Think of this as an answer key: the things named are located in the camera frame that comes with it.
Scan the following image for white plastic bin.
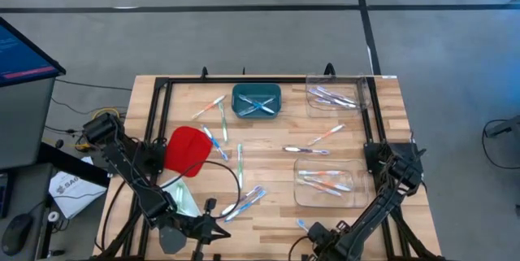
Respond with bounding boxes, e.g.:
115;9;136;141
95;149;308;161
160;176;203;218

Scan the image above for black floor cable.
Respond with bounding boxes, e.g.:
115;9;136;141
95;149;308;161
481;119;520;170
54;78;134;91

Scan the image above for teal plastic bin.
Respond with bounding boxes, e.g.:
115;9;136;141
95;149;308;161
231;82;284;120

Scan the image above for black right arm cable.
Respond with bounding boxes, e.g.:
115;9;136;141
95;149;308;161
287;234;316;261

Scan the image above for red plastic bin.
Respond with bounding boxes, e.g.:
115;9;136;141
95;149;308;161
162;125;214;179

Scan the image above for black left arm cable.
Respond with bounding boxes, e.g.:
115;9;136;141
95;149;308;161
159;159;242;222

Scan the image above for dark grey desk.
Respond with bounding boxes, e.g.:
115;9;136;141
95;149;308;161
0;141;111;261

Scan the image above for black keyboard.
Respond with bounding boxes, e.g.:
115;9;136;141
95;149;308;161
0;172;8;218

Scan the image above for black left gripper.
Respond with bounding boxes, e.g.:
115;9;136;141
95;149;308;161
180;198;232;261

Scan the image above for white paper sheet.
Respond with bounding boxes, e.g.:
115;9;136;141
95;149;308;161
48;156;108;220

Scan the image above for orange toothbrush yellow bristles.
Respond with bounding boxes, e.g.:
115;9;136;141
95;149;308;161
303;176;353;193

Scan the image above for black computer mouse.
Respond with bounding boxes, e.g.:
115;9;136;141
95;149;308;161
1;213;34;255

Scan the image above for black equipment leg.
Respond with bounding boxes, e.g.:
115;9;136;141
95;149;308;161
482;113;520;139

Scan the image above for black computer monitor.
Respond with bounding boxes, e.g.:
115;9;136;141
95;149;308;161
0;16;67;88

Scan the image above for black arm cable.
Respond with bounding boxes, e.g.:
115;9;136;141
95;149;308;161
287;234;316;261
159;159;242;222

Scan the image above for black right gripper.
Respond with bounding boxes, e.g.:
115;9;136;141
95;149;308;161
301;220;352;261

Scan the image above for clear plastic bin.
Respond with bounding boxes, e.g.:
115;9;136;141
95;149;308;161
292;157;371;210
305;74;372;120

